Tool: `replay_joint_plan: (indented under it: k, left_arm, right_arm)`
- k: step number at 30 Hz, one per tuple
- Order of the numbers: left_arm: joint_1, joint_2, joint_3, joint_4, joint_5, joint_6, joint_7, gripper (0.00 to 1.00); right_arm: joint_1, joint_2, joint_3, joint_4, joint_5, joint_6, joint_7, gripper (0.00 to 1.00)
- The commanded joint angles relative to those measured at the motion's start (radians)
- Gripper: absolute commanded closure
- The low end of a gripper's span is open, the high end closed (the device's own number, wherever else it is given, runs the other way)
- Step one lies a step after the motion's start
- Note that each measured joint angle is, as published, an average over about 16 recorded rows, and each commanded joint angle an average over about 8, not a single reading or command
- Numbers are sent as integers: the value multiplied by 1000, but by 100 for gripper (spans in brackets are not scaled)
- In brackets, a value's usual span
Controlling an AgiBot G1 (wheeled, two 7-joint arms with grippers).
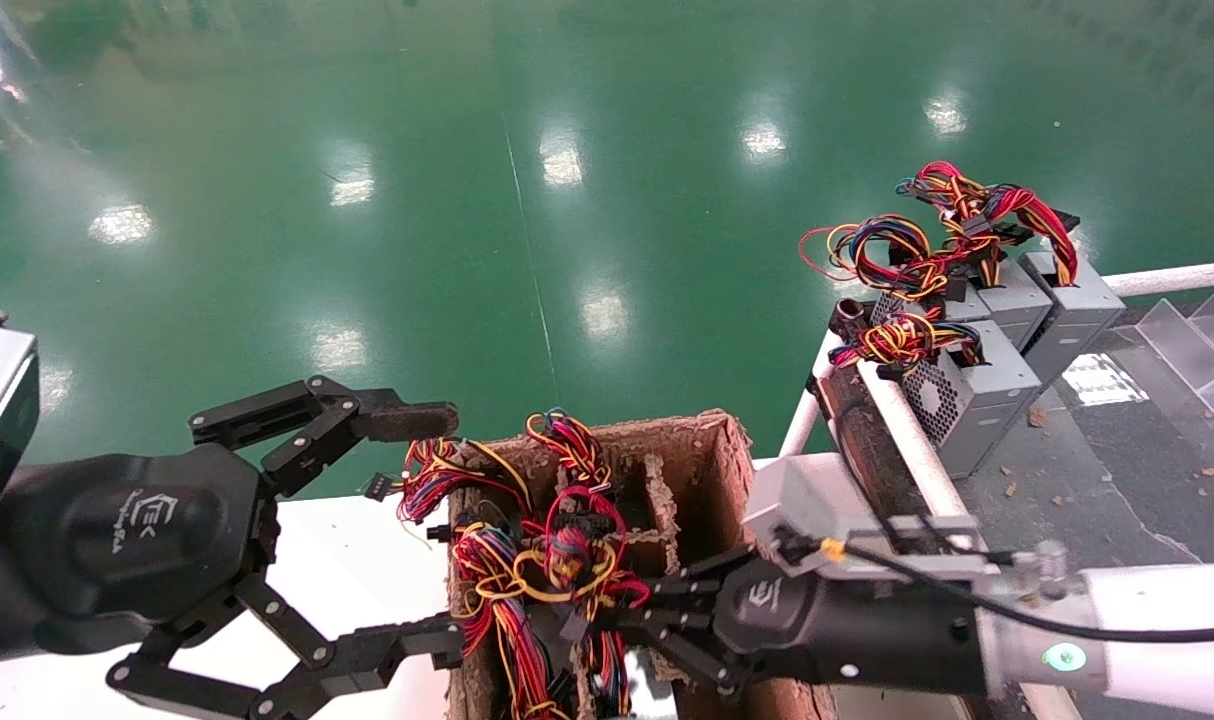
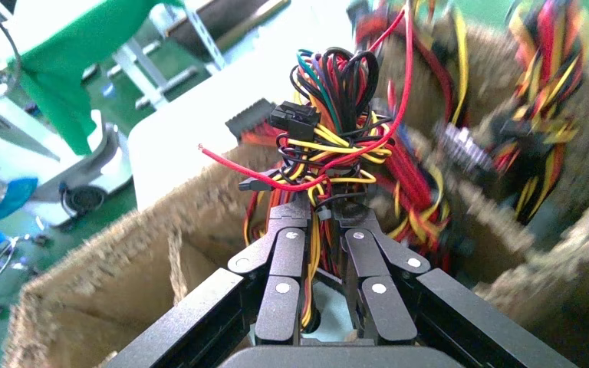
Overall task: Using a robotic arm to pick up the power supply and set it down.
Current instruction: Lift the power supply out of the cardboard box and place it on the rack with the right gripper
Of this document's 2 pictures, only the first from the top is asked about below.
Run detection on wire bundle left in box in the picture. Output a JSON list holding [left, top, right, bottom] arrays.
[[452, 522, 578, 720]]

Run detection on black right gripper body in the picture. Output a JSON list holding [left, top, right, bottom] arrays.
[[712, 556, 990, 696]]

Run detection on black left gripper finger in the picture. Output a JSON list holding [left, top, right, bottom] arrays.
[[187, 376, 460, 499], [107, 572, 466, 720]]

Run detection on white conveyor leg tube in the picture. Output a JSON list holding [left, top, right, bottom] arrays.
[[779, 388, 828, 459]]

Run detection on black conveyor roller end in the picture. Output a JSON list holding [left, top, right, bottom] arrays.
[[832, 298, 876, 343]]

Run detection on white printed label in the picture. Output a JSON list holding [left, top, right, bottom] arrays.
[[1062, 355, 1150, 406]]

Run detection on wire bundle rear in box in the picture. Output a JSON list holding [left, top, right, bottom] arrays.
[[525, 408, 618, 491]]

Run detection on black camera cable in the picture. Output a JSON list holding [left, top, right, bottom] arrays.
[[782, 535, 1214, 643]]

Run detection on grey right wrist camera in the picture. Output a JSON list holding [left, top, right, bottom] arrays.
[[742, 452, 998, 583]]

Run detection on brown cardboard box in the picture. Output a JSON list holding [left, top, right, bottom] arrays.
[[447, 410, 838, 720]]

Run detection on short white conveyor rail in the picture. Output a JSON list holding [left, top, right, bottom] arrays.
[[1105, 260, 1214, 298]]

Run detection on wire bundle in box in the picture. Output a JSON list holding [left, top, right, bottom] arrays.
[[452, 522, 578, 720], [525, 408, 618, 491]]

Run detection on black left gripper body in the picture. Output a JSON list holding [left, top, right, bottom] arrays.
[[0, 445, 278, 658]]

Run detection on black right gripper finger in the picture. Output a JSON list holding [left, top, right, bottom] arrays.
[[622, 545, 760, 606], [559, 605, 756, 699]]

